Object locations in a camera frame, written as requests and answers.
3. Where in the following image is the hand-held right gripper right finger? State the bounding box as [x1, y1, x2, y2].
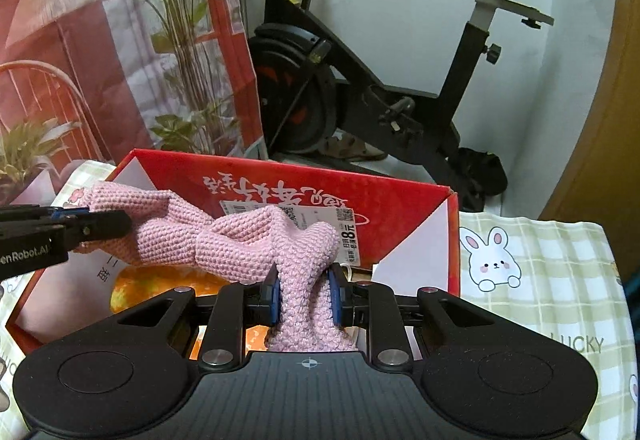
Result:
[327, 265, 501, 373]

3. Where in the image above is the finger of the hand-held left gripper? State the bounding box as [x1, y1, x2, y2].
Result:
[50, 209, 133, 245]
[47, 206, 93, 222]

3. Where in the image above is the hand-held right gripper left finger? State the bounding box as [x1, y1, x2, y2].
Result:
[112, 265, 282, 373]

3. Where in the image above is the pink knitted cloth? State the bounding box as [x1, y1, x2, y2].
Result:
[72, 185, 361, 353]

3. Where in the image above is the red cardboard box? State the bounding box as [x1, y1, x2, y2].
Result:
[7, 149, 461, 356]

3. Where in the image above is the brown sandal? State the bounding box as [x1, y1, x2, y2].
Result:
[320, 135, 388, 163]

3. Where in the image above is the dark cloth bundle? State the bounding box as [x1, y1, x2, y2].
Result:
[457, 147, 508, 213]

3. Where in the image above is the black exercise bike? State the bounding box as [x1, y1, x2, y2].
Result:
[227, 0, 557, 213]

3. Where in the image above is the checked bunny print tablecloth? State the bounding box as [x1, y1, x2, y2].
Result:
[0, 160, 640, 440]

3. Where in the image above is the blue pleated curtain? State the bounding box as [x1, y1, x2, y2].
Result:
[621, 267, 640, 303]

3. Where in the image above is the wooden door panel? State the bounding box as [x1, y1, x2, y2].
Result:
[540, 0, 640, 231]

